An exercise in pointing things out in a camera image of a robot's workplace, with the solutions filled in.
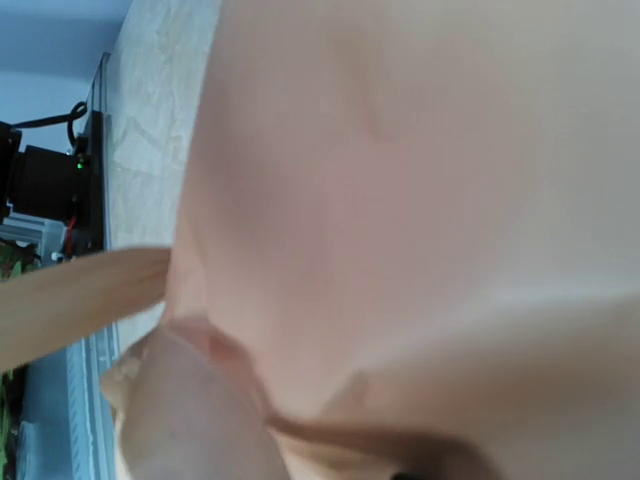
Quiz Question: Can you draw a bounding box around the pink wrapping paper sheet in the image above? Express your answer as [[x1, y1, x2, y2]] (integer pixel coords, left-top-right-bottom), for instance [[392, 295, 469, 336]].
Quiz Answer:
[[104, 1, 639, 479]]

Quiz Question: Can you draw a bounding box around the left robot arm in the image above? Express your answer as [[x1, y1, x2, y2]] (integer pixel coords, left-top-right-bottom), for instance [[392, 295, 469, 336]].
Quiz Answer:
[[1, 123, 91, 223]]

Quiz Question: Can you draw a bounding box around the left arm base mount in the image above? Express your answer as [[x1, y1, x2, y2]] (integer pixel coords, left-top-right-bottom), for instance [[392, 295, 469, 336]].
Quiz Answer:
[[65, 109, 109, 258]]

